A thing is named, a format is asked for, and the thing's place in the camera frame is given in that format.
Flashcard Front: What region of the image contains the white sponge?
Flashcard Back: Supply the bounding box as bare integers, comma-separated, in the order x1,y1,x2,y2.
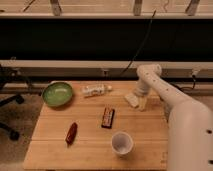
125,93,139,108

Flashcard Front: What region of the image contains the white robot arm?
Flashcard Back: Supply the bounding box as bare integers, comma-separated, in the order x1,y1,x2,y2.
136,64,213,171

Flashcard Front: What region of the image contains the chocolate bar brown wrapper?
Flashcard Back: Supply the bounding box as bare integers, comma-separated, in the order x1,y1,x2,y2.
101,107,115,129

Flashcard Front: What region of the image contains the white paper cup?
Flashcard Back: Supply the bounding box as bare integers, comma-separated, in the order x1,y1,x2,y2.
111,131,134,157

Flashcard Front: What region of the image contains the red sausage snack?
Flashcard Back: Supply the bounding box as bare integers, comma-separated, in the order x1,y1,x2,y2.
66,123,77,145

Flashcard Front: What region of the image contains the green bowl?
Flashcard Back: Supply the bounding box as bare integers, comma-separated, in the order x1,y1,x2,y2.
42,82,73,107

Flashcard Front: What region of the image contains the black office chair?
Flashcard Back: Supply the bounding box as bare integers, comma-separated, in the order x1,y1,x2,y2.
0,63,26,141

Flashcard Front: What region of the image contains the black cable by robot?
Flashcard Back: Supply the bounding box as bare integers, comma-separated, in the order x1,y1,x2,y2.
169,74,198,93

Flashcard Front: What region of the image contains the black hanging cable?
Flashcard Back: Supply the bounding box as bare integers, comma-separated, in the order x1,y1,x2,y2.
118,9,157,77

